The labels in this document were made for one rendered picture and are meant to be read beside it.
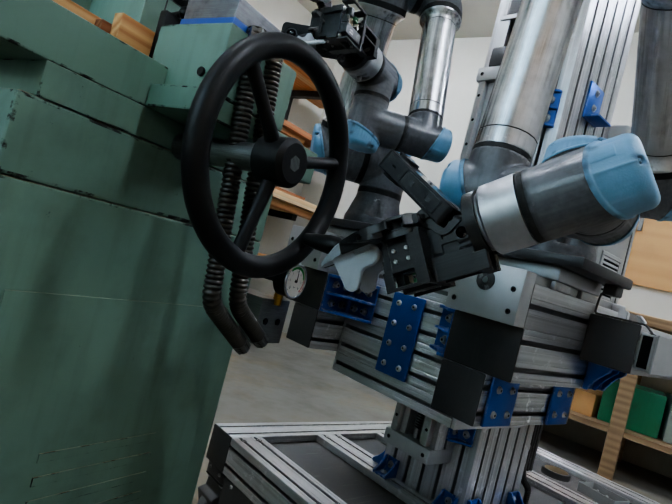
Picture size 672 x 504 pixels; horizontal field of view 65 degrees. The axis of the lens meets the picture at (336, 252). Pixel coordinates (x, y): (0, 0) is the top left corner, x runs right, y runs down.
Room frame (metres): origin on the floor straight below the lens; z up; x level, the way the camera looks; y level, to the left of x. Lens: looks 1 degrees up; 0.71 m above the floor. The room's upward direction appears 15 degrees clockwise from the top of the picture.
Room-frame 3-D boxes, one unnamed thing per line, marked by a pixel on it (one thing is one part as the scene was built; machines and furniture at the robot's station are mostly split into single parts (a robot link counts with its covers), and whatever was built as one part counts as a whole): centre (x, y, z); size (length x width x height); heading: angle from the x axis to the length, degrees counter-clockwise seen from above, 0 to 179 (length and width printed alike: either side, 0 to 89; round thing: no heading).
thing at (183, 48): (0.72, 0.21, 0.91); 0.15 x 0.14 x 0.09; 149
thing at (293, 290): (0.92, 0.07, 0.65); 0.06 x 0.04 x 0.08; 149
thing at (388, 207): (1.36, -0.07, 0.87); 0.15 x 0.15 x 0.10
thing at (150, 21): (0.82, 0.40, 0.99); 0.14 x 0.07 x 0.09; 59
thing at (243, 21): (0.73, 0.21, 0.99); 0.13 x 0.11 x 0.06; 149
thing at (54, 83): (0.78, 0.33, 0.82); 0.40 x 0.21 x 0.04; 149
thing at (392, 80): (1.07, 0.01, 1.10); 0.11 x 0.08 x 0.09; 149
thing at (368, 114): (1.07, -0.01, 1.00); 0.11 x 0.08 x 0.11; 101
